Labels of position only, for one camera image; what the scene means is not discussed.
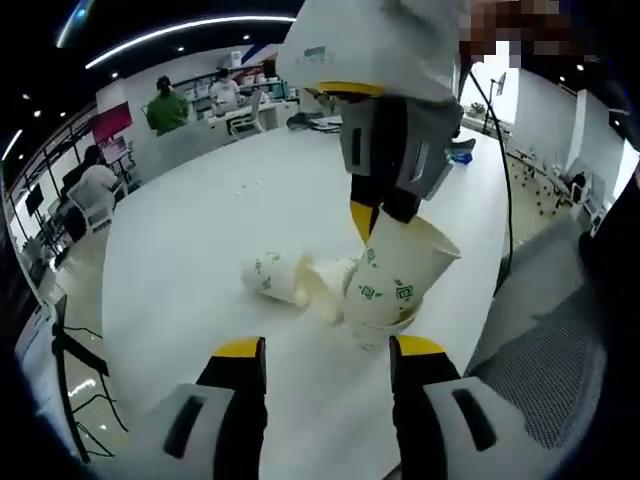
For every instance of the blue packet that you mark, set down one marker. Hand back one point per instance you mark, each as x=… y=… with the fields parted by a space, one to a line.
x=462 y=157

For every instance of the green-printed paper cup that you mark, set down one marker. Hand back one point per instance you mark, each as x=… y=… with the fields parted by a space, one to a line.
x=390 y=270
x=327 y=295
x=270 y=277

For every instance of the white storage shelf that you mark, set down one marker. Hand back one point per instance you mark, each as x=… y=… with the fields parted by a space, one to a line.
x=250 y=77

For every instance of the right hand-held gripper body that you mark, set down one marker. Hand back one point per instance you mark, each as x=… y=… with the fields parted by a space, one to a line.
x=380 y=40

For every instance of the grey mesh office chair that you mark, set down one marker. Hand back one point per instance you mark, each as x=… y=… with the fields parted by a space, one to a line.
x=550 y=350

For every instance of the translucent desk partition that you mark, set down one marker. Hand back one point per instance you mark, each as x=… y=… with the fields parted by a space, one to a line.
x=190 y=145

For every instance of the grey pouch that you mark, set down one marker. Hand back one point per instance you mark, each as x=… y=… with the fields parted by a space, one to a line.
x=300 y=121

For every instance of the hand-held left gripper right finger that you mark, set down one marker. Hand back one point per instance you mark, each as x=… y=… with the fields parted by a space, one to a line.
x=450 y=430

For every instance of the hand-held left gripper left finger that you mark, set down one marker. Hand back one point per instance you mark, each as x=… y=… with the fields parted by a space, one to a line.
x=200 y=425

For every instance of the person's dark clothing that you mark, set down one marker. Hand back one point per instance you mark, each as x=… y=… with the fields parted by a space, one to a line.
x=615 y=260

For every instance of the white office chair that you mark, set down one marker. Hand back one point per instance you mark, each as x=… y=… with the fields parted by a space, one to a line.
x=245 y=122
x=97 y=215

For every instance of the black tripod stand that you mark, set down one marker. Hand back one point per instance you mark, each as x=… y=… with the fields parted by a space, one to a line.
x=80 y=350

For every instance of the white table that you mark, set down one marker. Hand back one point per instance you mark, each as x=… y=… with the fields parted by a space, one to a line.
x=175 y=250

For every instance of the pink display screen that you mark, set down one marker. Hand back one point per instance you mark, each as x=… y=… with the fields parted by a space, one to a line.
x=112 y=122

